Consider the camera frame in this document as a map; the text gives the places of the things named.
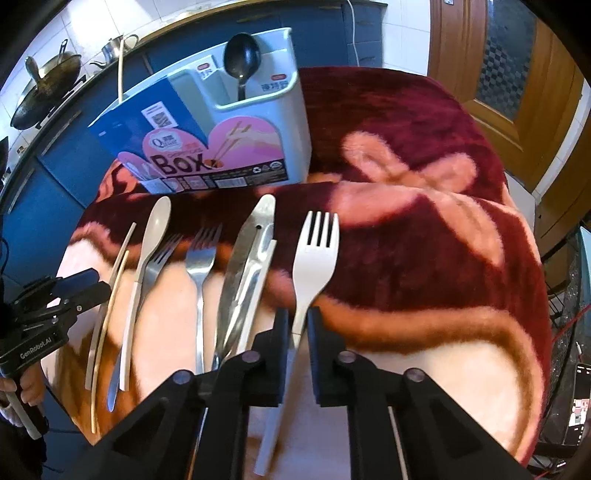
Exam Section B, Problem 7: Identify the white chopstick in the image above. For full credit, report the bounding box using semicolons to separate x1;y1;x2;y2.
84;222;138;392

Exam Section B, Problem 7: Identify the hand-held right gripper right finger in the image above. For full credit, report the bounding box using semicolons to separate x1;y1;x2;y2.
307;307;532;480

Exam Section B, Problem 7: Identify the wooden door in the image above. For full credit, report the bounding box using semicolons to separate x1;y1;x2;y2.
427;0;587;192

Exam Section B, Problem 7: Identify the white cutlery holder box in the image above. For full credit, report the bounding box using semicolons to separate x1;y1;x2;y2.
88;27;312;195

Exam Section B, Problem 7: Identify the white plastic fork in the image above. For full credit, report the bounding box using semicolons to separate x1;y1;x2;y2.
253;211;340;476

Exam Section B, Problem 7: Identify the beige spoon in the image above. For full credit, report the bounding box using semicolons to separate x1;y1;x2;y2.
119;196;172;392

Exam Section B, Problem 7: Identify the person's left hand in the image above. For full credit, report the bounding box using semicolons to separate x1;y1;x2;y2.
17;366;49;409

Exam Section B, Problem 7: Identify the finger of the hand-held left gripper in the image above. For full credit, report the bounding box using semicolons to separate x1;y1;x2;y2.
59;282;112;315
54;268;100;298

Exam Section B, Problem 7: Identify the black wok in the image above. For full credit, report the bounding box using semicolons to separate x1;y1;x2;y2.
10;78;88;131

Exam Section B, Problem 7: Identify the white power cable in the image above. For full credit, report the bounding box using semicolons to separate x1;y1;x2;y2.
347;0;365;69

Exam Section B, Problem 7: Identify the black wire rack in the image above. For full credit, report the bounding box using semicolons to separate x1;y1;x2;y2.
531;226;591;476

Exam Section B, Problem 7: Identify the white plastic knife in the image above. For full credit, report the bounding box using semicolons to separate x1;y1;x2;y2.
233;239;278;352

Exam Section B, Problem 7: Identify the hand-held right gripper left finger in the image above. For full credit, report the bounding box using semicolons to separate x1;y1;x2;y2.
76;308;289;480

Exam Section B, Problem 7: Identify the dark device with screen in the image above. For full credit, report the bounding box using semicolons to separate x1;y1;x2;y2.
571;364;591;432

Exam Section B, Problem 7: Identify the black spoon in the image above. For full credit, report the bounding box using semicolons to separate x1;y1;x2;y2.
223;33;262;101

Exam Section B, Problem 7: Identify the metal kettle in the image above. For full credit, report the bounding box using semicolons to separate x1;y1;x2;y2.
90;34;139;65

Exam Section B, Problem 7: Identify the metal fork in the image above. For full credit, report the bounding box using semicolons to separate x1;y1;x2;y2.
107;233;184;412
185;224;223;376

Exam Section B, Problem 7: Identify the red floral blanket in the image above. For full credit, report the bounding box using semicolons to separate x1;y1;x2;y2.
39;67;555;480

